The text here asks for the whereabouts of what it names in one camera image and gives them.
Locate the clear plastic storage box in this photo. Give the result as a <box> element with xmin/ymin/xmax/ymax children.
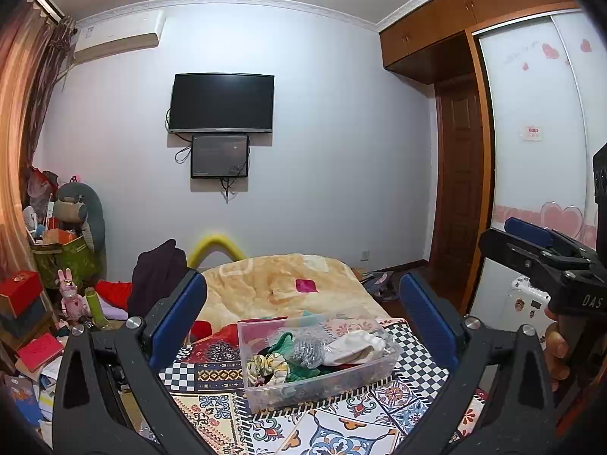
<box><xmin>237</xmin><ymin>315</ymin><xmax>404</xmax><ymax>414</ymax></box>

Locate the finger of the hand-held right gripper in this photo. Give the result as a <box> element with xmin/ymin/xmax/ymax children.
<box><xmin>478</xmin><ymin>227</ymin><xmax>596</xmax><ymax>297</ymax></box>
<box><xmin>504</xmin><ymin>217</ymin><xmax>598</xmax><ymax>253</ymax></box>

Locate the black jacket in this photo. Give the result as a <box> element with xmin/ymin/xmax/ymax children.
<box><xmin>127</xmin><ymin>239</ymin><xmax>189</xmax><ymax>319</ymax></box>

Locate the pink rabbit figurine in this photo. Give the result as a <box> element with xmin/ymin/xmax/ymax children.
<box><xmin>56</xmin><ymin>269</ymin><xmax>85</xmax><ymax>322</ymax></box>

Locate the grey backpack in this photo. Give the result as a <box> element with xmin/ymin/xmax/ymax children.
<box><xmin>363</xmin><ymin>270</ymin><xmax>402</xmax><ymax>303</ymax></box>

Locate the white air conditioner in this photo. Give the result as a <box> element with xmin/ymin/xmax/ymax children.
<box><xmin>73</xmin><ymin>9</ymin><xmax>166</xmax><ymax>64</ymax></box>

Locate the green shopping bag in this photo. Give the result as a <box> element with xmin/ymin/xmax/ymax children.
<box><xmin>33</xmin><ymin>236</ymin><xmax>99</xmax><ymax>288</ymax></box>

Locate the orange curtain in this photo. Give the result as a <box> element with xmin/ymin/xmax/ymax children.
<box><xmin>0</xmin><ymin>0</ymin><xmax>54</xmax><ymax>295</ymax></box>

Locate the yellow foam tube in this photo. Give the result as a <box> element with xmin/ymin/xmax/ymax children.
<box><xmin>187</xmin><ymin>233</ymin><xmax>247</xmax><ymax>269</ymax></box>

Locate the green cylindrical tube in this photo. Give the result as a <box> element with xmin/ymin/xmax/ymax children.
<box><xmin>84</xmin><ymin>287</ymin><xmax>111</xmax><ymax>329</ymax></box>

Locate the dark grey box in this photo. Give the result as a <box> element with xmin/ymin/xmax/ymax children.
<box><xmin>0</xmin><ymin>298</ymin><xmax>49</xmax><ymax>338</ymax></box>

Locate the black wall television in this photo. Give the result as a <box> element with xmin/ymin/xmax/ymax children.
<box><xmin>167</xmin><ymin>73</ymin><xmax>276</xmax><ymax>134</ymax></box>

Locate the red book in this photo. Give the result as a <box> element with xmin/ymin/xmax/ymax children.
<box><xmin>16</xmin><ymin>333</ymin><xmax>66</xmax><ymax>373</ymax></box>

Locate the brown fringed curtain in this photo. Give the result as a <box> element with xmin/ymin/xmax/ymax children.
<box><xmin>21</xmin><ymin>14</ymin><xmax>77</xmax><ymax>164</ymax></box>

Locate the white curtain rail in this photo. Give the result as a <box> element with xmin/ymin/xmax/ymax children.
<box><xmin>31</xmin><ymin>0</ymin><xmax>66</xmax><ymax>23</ymax></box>

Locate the small black wall monitor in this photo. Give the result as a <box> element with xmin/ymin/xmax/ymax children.
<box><xmin>190</xmin><ymin>135</ymin><xmax>250</xmax><ymax>180</ymax></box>

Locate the grey knitted cloth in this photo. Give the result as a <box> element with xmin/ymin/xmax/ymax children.
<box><xmin>290</xmin><ymin>327</ymin><xmax>333</xmax><ymax>369</ymax></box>

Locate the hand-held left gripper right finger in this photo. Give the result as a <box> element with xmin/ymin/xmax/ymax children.
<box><xmin>386</xmin><ymin>271</ymin><xmax>555</xmax><ymax>455</ymax></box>

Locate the wooden wardrobe frame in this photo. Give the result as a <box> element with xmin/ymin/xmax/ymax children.
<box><xmin>378</xmin><ymin>0</ymin><xmax>585</xmax><ymax>297</ymax></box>

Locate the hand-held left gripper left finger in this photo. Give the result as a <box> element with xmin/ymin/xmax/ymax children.
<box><xmin>52</xmin><ymin>269</ymin><xmax>223</xmax><ymax>455</ymax></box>

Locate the green knitted garment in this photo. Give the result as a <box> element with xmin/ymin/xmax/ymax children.
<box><xmin>269</xmin><ymin>332</ymin><xmax>323</xmax><ymax>382</ymax></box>

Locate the white stickered appliance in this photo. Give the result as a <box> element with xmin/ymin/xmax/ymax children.
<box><xmin>504</xmin><ymin>276</ymin><xmax>552</xmax><ymax>319</ymax></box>

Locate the red gift box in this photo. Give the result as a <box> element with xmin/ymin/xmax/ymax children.
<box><xmin>0</xmin><ymin>270</ymin><xmax>44</xmax><ymax>317</ymax></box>

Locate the brown wooden door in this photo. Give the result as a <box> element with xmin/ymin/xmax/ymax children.
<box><xmin>429</xmin><ymin>83</ymin><xmax>485</xmax><ymax>273</ymax></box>

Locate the white cloth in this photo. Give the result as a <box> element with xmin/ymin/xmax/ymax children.
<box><xmin>326</xmin><ymin>329</ymin><xmax>396</xmax><ymax>367</ymax></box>

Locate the grey plush toy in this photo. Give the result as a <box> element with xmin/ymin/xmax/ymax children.
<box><xmin>52</xmin><ymin>182</ymin><xmax>106</xmax><ymax>250</ymax></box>

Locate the person's right hand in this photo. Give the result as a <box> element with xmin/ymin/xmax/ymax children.
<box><xmin>544</xmin><ymin>307</ymin><xmax>571</xmax><ymax>381</ymax></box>

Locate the white heart-print sliding door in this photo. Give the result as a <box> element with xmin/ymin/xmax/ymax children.
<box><xmin>467</xmin><ymin>9</ymin><xmax>607</xmax><ymax>325</ymax></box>

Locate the red cloth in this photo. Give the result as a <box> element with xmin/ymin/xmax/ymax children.
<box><xmin>95</xmin><ymin>281</ymin><xmax>134</xmax><ymax>310</ymax></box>

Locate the red cushion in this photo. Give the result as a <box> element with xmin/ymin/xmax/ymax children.
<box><xmin>193</xmin><ymin>320</ymin><xmax>239</xmax><ymax>343</ymax></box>

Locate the beige fleece blanket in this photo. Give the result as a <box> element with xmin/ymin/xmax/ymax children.
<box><xmin>192</xmin><ymin>253</ymin><xmax>390</xmax><ymax>338</ymax></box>

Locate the patterned bed sheet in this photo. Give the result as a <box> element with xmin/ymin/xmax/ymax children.
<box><xmin>137</xmin><ymin>317</ymin><xmax>490</xmax><ymax>455</ymax></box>

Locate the floral fabric scrunchie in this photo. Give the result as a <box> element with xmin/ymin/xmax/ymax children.
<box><xmin>247</xmin><ymin>353</ymin><xmax>290</xmax><ymax>387</ymax></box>

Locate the pile of papers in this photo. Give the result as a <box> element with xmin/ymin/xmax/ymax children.
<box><xmin>5</xmin><ymin>360</ymin><xmax>63</xmax><ymax>425</ymax></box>

